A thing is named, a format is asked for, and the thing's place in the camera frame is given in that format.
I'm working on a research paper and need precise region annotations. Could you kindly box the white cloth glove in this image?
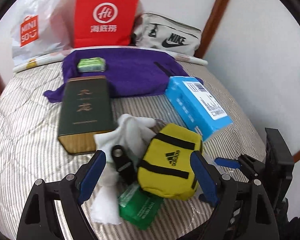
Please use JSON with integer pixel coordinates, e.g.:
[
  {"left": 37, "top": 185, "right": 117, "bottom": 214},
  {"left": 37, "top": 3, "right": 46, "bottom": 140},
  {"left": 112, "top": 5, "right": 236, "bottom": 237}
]
[{"left": 90, "top": 114, "right": 157, "bottom": 225}]

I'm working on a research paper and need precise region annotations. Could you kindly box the red paper bag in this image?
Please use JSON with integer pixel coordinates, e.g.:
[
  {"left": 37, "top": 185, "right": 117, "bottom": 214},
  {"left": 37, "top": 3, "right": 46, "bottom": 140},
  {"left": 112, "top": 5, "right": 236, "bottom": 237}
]
[{"left": 74, "top": 0, "right": 139, "bottom": 48}]

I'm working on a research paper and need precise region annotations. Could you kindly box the dark green book box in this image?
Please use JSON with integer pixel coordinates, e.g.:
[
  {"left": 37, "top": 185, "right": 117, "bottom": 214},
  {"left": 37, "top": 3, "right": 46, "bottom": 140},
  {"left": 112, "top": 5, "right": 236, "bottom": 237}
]
[{"left": 58, "top": 76, "right": 116, "bottom": 155}]

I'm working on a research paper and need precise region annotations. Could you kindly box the purple towel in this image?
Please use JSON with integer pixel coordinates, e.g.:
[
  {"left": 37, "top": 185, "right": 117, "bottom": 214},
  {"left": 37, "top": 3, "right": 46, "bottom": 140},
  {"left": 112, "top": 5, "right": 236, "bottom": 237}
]
[{"left": 43, "top": 48, "right": 204, "bottom": 104}]

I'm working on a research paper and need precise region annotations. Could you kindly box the beige Nike bag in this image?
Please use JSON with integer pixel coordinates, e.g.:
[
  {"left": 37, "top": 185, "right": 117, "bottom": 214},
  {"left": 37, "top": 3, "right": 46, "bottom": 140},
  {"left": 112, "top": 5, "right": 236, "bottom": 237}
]
[{"left": 133, "top": 13, "right": 202, "bottom": 56}]

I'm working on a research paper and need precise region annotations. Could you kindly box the black clip tool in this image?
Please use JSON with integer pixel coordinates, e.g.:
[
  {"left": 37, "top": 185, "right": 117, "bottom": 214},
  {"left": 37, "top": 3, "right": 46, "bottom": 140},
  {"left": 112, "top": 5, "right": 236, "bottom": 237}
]
[{"left": 111, "top": 145, "right": 137, "bottom": 185}]

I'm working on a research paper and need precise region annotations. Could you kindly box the striped bed quilt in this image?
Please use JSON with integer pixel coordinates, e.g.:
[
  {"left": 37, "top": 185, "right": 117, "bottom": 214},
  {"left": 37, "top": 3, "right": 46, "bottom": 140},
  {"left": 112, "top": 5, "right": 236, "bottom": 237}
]
[{"left": 0, "top": 63, "right": 266, "bottom": 239}]

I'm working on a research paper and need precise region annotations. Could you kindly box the yellow adidas pouch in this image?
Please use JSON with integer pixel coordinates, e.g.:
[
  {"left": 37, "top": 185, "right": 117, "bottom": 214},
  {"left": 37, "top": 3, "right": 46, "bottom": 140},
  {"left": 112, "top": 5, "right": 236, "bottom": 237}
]
[{"left": 138, "top": 124, "right": 203, "bottom": 201}]

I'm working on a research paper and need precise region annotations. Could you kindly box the white Miniso plastic bag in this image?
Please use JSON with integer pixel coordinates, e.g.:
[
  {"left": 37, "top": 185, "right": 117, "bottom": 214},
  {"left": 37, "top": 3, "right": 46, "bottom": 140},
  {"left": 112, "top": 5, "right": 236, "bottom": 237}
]
[{"left": 11, "top": 0, "right": 70, "bottom": 66}]

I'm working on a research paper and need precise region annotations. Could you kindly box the green tissue pack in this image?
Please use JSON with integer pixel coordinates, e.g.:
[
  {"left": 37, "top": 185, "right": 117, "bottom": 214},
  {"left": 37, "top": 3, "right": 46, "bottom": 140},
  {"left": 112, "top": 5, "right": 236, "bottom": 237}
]
[{"left": 77, "top": 57, "right": 106, "bottom": 73}]

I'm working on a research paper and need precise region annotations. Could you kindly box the blue tissue package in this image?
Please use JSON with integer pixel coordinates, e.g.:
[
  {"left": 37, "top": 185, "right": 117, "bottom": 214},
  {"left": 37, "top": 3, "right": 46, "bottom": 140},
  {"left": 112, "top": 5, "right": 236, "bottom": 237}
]
[{"left": 165, "top": 76, "right": 232, "bottom": 141}]

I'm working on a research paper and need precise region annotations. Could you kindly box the green wipes packet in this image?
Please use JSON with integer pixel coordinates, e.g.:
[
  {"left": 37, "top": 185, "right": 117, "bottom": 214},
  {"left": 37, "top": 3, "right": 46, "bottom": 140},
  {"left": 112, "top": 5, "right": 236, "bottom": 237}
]
[{"left": 118, "top": 183, "right": 164, "bottom": 230}]

